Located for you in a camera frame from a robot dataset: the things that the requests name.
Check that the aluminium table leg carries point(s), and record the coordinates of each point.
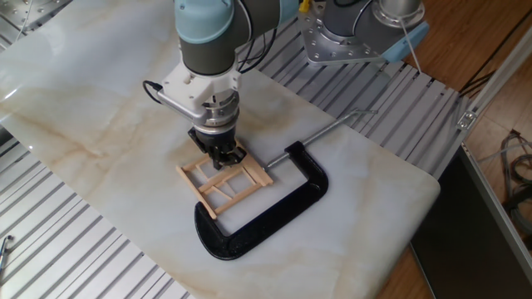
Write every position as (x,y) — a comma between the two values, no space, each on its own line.
(498,207)

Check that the white marble board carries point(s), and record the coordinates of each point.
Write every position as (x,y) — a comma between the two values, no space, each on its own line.
(104,124)

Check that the white wrist mount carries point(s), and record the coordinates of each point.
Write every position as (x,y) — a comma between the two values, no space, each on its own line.
(195,89)

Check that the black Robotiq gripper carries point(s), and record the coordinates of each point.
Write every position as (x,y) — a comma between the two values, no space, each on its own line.
(214,145)

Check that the aluminium frame beam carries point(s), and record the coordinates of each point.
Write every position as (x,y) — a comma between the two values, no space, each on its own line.
(498,79)

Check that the white zip tie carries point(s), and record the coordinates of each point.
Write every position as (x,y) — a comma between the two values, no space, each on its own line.
(409,47)

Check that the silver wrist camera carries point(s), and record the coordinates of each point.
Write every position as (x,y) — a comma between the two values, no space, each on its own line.
(178,107)

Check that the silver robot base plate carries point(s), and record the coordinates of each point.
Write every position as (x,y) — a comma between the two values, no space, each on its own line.
(328,50)

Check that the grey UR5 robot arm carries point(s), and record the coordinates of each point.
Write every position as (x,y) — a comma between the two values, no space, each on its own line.
(208,54)

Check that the silver corner bracket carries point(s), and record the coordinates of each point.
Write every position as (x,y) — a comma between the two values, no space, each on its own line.
(466,119)

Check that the yellow connector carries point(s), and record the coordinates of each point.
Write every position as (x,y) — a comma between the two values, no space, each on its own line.
(304,6)

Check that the silver perforated plate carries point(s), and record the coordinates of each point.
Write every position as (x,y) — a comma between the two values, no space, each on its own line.
(25,10)

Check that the black C-clamp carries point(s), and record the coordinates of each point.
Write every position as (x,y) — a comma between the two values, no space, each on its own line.
(307,166)

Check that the thin wooden sliding sash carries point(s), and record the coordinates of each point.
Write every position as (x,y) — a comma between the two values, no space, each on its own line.
(222,193)

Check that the black panel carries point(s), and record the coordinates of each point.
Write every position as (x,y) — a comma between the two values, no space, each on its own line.
(465,249)

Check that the wooden window frame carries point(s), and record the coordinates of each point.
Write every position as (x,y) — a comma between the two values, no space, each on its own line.
(259,175)

